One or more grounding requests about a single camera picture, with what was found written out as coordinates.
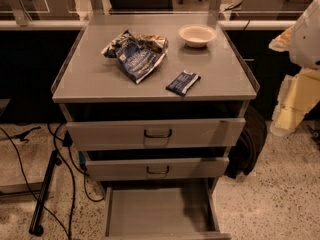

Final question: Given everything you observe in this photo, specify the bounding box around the blue chip bag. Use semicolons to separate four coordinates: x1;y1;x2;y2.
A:
101;30;169;84

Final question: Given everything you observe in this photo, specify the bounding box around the white bowl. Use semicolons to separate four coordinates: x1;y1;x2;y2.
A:
178;24;217;48

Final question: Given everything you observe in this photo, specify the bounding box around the black backpack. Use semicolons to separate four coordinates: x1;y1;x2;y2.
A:
225;106;267;179

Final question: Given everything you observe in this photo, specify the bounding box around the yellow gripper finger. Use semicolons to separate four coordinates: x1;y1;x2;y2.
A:
269;26;294;52
270;69;320;137

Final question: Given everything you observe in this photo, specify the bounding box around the black metal bar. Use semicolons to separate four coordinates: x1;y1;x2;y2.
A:
29;150;58;236

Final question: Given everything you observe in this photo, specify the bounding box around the grey drawer cabinet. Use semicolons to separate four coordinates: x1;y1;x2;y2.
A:
50;13;261;240

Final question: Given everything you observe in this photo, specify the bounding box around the top grey drawer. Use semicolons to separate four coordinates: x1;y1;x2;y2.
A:
67;118;245;151

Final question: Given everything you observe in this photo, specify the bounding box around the black floor cable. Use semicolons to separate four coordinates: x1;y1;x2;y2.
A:
0;122;105;240

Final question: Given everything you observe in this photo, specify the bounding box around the bottom grey drawer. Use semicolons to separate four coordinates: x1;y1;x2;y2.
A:
102;183;231;240

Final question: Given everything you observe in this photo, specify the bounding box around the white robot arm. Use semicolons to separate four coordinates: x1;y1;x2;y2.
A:
269;0;320;136

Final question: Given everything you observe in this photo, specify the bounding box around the blue rxbar wrapper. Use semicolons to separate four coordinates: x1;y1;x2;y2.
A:
166;71;201;97

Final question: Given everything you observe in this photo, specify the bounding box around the middle grey drawer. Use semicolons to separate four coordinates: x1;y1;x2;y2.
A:
86;157;229;181

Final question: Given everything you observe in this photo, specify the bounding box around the grey drawer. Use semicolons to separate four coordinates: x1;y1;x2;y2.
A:
102;183;231;240
86;157;229;181
67;118;245;151

